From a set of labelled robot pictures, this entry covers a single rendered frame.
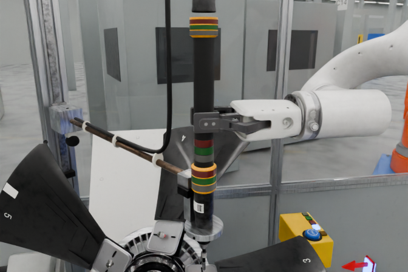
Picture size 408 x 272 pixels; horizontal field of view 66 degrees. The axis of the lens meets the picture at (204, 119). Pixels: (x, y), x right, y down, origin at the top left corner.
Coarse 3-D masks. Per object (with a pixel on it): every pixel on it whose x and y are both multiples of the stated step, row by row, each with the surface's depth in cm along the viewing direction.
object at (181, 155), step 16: (176, 128) 78; (192, 128) 75; (176, 144) 75; (192, 144) 72; (224, 144) 69; (240, 144) 67; (176, 160) 72; (192, 160) 69; (224, 160) 66; (160, 176) 73; (176, 176) 69; (160, 192) 70; (176, 192) 66; (160, 208) 66; (176, 208) 64
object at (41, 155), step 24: (24, 168) 61; (48, 168) 60; (24, 192) 60; (48, 192) 59; (72, 192) 58; (0, 216) 62; (24, 216) 61; (48, 216) 60; (72, 216) 58; (0, 240) 63; (24, 240) 62; (48, 240) 61; (72, 240) 59; (96, 240) 58
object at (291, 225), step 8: (280, 216) 102; (288, 216) 101; (296, 216) 101; (280, 224) 102; (288, 224) 97; (296, 224) 97; (304, 224) 97; (280, 232) 102; (288, 232) 96; (296, 232) 93; (304, 232) 93; (280, 240) 103; (312, 240) 89; (320, 240) 89; (328, 240) 89; (320, 248) 89; (328, 248) 89; (320, 256) 90; (328, 256) 90; (328, 264) 91
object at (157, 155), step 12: (168, 0) 52; (168, 12) 53; (168, 24) 53; (168, 36) 54; (168, 48) 54; (168, 60) 55; (168, 72) 55; (168, 84) 56; (168, 96) 56; (168, 108) 57; (168, 120) 58; (108, 132) 77; (168, 132) 59; (132, 144) 69; (168, 144) 60; (156, 156) 63
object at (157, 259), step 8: (136, 256) 64; (144, 256) 54; (152, 256) 54; (160, 256) 54; (168, 256) 55; (136, 264) 53; (144, 264) 54; (152, 264) 55; (160, 264) 55; (168, 264) 54; (176, 264) 54
